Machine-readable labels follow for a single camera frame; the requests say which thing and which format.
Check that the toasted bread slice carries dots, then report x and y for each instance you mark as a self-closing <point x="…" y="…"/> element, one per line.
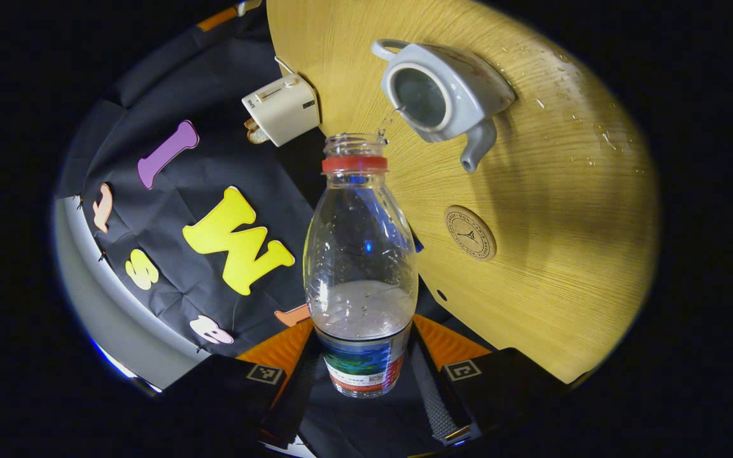
<point x="257" y="137"/>
<point x="252" y="124"/>

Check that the clear plastic water bottle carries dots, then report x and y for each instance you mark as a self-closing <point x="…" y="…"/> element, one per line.
<point x="360" y="254"/>

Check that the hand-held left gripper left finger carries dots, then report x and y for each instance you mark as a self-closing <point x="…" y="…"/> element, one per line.
<point x="290" y="394"/>

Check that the white ceramic teacup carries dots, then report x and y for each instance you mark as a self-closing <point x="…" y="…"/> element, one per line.
<point x="468" y="83"/>

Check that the round cork coaster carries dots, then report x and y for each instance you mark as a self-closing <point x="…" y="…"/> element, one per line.
<point x="470" y="233"/>

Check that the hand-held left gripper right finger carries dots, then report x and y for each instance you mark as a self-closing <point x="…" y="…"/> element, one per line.
<point x="433" y="394"/>

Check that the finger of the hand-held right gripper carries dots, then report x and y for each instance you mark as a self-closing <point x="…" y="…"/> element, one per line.
<point x="217" y="19"/>

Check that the white toaster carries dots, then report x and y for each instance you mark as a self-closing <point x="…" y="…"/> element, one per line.
<point x="284" y="108"/>

